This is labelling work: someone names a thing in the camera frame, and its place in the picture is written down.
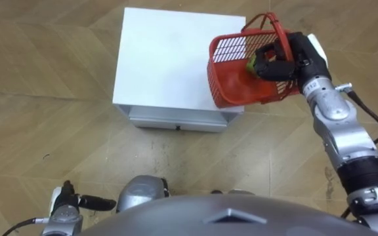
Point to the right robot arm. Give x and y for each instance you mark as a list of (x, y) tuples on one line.
[(346, 131)]

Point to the robot body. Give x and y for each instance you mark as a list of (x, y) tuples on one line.
[(228, 218)]

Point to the white bedside cabinet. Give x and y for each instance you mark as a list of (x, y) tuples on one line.
[(176, 65)]

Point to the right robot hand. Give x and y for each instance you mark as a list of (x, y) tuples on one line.
[(307, 62)]

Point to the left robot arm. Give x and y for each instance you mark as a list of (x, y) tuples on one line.
[(62, 221)]

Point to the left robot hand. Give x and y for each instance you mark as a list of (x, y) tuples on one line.
[(74, 198)]

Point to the red plastic basket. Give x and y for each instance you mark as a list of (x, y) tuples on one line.
[(238, 82)]

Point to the green soft toy fruit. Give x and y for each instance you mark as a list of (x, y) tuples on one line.
[(251, 65)]

